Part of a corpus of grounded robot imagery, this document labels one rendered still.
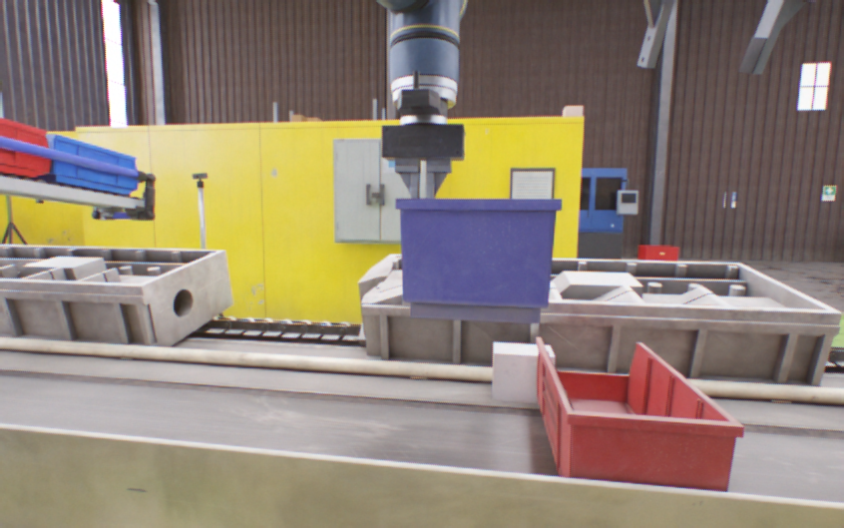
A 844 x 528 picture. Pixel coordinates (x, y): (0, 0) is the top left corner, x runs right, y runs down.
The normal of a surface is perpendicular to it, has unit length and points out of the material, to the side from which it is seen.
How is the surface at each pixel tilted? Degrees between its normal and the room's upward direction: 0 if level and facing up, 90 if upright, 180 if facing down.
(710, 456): 92
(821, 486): 0
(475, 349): 100
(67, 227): 90
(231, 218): 90
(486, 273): 92
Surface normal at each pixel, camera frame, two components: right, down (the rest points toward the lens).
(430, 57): 0.20, 0.11
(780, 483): 0.01, -0.99
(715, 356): -0.14, 0.28
